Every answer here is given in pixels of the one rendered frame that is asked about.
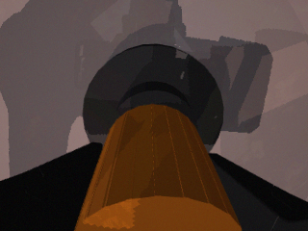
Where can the orange cylinder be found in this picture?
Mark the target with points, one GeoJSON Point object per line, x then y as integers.
{"type": "Point", "coordinates": [155, 174]}

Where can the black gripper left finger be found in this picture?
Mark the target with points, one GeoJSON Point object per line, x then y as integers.
{"type": "Point", "coordinates": [49, 197]}

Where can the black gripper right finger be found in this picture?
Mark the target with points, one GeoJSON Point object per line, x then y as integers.
{"type": "Point", "coordinates": [259, 205]}

